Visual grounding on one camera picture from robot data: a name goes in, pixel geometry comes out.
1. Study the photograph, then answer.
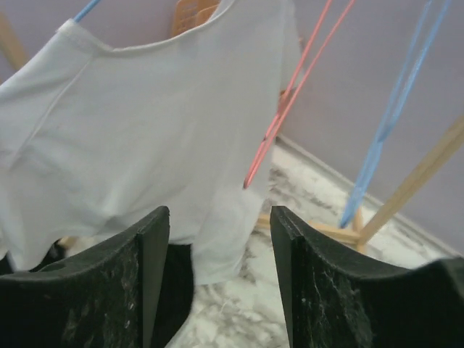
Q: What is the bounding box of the black t shirt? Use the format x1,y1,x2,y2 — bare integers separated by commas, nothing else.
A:
0,242,196,348

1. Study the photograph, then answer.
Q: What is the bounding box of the wooden clothes rack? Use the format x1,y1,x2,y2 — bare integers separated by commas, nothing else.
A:
1,14,463,252

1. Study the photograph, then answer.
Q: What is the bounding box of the blue hanger with white shirt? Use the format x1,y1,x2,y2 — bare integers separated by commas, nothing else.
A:
73,0,101,22

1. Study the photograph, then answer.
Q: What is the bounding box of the white t shirt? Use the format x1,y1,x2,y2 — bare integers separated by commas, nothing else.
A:
1,1,301,284

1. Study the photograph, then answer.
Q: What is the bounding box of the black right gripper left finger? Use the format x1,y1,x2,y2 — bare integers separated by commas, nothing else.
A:
1,207,170,347

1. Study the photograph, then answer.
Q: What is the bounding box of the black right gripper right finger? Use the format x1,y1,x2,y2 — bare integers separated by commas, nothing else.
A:
270,206,463,348

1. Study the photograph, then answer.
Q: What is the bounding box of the light blue clothes hanger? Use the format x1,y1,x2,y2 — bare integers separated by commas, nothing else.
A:
339,0,452,228

